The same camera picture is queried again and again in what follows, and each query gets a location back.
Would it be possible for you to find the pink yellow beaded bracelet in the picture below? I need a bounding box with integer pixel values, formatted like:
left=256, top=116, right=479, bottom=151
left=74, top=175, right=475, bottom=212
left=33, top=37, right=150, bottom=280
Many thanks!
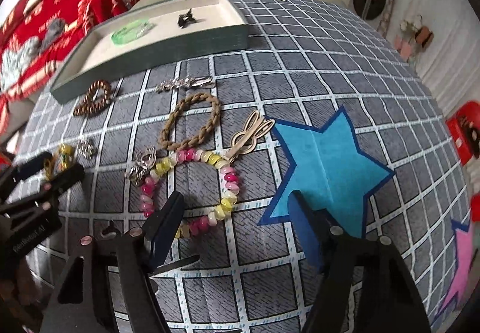
left=139, top=147, right=241, bottom=238

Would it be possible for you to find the yellow flower hair tie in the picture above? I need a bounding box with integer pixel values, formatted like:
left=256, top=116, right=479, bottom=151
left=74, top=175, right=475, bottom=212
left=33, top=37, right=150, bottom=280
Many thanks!
left=43, top=143, right=77, bottom=181

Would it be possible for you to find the purple heart silver ring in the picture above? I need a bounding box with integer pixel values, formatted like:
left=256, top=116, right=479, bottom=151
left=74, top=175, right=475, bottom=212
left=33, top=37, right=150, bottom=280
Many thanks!
left=76, top=138, right=98, bottom=162

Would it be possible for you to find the silver ornate ring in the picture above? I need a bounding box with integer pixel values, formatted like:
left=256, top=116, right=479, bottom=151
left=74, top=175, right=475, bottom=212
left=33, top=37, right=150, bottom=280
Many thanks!
left=125, top=145, right=159, bottom=187

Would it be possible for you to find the tan braided hair tie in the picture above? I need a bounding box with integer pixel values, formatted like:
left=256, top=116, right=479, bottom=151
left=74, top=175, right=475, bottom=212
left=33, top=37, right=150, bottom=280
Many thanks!
left=158, top=91, right=222, bottom=152

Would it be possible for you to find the brown spiral hair tie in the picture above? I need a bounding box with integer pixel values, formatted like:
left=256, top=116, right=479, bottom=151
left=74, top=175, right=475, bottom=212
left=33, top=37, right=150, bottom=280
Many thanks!
left=72, top=79, right=114, bottom=119

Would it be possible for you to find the gold bunny hair clip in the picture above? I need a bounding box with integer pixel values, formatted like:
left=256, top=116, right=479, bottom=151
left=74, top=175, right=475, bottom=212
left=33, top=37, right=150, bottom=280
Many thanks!
left=224, top=110, right=275, bottom=163

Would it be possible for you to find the silver rhinestone hair clip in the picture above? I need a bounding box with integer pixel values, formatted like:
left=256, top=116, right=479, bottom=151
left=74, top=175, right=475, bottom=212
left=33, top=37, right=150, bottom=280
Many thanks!
left=154, top=76, right=215, bottom=93

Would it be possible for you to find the green translucent bangle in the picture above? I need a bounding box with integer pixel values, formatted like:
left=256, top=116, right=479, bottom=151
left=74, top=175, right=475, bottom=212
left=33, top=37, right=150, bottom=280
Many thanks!
left=111, top=19, right=155, bottom=45

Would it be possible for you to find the black claw hair clip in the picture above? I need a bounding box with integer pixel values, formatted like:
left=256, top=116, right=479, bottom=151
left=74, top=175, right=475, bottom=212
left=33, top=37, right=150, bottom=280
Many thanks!
left=177, top=9, right=198, bottom=28

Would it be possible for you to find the green jewelry tray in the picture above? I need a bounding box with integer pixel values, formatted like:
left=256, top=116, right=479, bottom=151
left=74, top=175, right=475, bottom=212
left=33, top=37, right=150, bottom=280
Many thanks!
left=49, top=0, right=248, bottom=104

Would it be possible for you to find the grey grid tablecloth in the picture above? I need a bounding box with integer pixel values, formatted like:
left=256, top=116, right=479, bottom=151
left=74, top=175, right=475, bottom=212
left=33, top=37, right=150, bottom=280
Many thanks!
left=18, top=0, right=470, bottom=332

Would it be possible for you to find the red wedding blanket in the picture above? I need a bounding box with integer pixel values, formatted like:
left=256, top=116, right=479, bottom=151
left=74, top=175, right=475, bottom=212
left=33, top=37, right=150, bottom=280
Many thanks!
left=1, top=0, right=140, bottom=133

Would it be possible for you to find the red round box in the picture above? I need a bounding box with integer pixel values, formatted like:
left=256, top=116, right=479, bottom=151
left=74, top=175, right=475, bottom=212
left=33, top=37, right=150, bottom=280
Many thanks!
left=447, top=100, right=480, bottom=166

